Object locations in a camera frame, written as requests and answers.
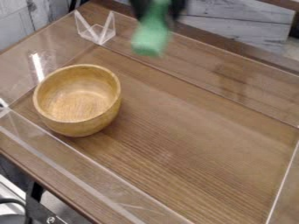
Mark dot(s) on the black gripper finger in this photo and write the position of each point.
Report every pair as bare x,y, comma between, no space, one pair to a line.
139,7
175,8

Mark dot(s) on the green rectangular block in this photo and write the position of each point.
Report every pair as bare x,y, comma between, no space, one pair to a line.
151,34

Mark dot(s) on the brown wooden bowl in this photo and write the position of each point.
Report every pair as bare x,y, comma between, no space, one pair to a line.
78,99

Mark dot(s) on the black table leg bracket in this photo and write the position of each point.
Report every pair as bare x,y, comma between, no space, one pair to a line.
38,214

